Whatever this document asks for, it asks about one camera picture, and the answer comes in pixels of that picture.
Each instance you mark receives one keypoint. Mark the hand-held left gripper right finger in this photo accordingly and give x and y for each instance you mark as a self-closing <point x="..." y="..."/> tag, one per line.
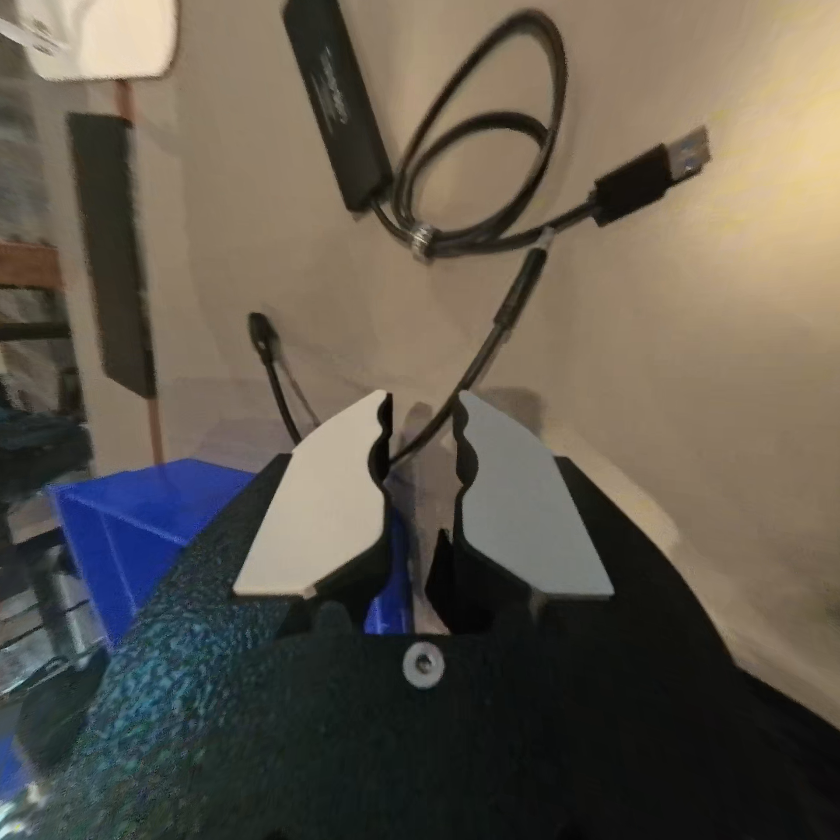
<point x="531" y="518"/>

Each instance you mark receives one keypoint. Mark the wooden shelf rack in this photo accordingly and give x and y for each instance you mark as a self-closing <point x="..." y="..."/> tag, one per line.
<point x="26" y="262"/>

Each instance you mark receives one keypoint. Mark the black rectangular desk pad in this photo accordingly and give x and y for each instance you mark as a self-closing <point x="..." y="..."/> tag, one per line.
<point x="115" y="262"/>

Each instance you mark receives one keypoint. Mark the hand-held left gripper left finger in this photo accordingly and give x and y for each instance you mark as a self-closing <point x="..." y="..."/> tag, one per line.
<point x="321" y="512"/>

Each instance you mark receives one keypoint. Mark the blue plastic bin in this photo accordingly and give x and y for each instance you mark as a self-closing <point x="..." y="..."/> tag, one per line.
<point x="131" y="525"/>

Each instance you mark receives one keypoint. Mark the black usb hub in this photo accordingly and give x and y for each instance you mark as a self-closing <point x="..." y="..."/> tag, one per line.
<point x="338" y="105"/>

